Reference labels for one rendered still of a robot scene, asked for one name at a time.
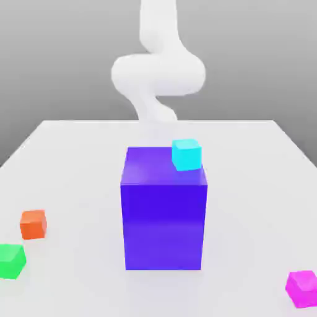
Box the small cyan cube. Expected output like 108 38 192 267
171 138 202 172

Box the small orange cube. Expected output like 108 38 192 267
19 209 48 241

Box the small green cube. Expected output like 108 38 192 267
0 243 27 280

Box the small magenta cube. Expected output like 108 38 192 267
285 270 317 310

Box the large purple box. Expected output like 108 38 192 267
119 146 208 271

